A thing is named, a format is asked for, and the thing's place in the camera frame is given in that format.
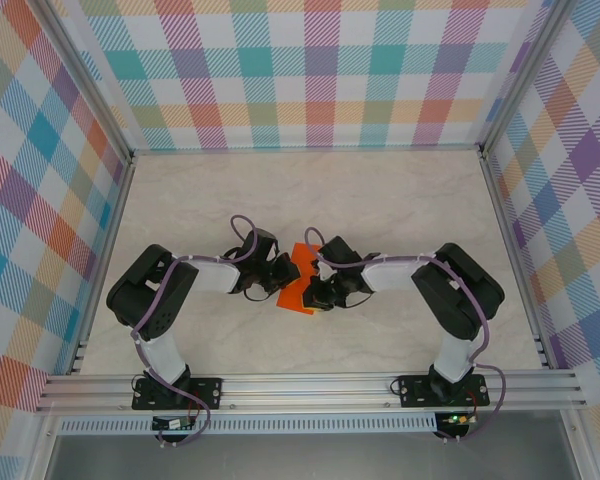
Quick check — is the short aluminium frame rail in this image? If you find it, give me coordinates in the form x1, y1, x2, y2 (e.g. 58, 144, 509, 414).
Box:
129, 144, 486, 157

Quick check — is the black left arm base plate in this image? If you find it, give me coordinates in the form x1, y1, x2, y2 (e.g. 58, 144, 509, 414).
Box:
131, 377, 224, 412

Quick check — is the long aluminium side rail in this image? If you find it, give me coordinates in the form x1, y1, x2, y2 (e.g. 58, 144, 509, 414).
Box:
67, 154, 136, 376
479, 152, 554, 369

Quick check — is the aluminium mounting rail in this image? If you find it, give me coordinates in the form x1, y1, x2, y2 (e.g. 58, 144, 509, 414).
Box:
34, 368, 589, 414

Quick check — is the small dark circuit board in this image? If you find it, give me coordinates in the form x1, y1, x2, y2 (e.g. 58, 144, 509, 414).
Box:
152, 416, 197, 431

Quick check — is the aluminium frame post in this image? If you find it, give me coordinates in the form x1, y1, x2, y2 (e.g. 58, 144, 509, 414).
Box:
29, 0, 136, 166
477, 0, 579, 156

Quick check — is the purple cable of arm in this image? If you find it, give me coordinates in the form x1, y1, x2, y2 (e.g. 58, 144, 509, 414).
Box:
129, 214, 261, 449
304, 227, 509, 446

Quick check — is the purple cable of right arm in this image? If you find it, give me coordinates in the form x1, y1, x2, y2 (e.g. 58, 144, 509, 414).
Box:
304, 227, 509, 446

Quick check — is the thin black right gripper cable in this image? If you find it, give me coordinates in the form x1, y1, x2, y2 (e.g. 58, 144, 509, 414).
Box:
347, 289, 376, 309

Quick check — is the orange paper sheet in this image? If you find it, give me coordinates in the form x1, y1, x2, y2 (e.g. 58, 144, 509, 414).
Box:
275, 241, 326, 317

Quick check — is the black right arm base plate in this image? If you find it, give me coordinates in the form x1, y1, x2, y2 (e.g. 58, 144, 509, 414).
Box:
398, 372, 490, 409

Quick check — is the grey metal sheet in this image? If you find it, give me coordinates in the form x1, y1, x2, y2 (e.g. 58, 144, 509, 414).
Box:
44, 412, 581, 480

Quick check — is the slotted grey cable duct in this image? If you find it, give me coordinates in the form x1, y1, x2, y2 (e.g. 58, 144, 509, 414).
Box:
57, 412, 439, 435

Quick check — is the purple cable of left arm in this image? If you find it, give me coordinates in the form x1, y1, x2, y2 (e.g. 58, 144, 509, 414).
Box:
129, 214, 261, 449

